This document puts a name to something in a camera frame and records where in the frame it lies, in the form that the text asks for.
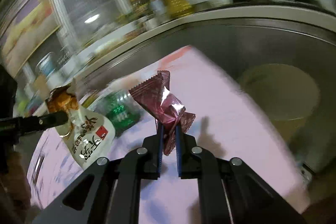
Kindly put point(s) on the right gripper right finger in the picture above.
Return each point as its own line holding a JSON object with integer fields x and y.
{"x": 213, "y": 175}

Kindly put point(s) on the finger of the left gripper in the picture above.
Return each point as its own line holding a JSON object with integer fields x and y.
{"x": 20, "y": 126}

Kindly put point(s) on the colourful patterned curtain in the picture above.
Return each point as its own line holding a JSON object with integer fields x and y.
{"x": 30, "y": 27}

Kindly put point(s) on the large yellow oil bottle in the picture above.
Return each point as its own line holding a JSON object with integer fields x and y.
{"x": 178, "y": 8}

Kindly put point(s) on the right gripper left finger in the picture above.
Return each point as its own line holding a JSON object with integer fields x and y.
{"x": 143, "y": 163}

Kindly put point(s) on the white snack pouch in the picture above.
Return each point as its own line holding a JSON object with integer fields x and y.
{"x": 87, "y": 134}

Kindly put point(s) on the green plastic bottle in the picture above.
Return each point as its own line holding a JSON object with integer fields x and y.
{"x": 121, "y": 109}

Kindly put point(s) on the barred kitchen window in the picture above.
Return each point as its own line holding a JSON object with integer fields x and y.
{"x": 86, "y": 8}

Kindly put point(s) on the maroon candy wrapper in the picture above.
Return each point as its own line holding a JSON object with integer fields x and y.
{"x": 155, "y": 97}

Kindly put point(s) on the beige trash bin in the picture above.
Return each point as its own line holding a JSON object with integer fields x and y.
{"x": 286, "y": 94}

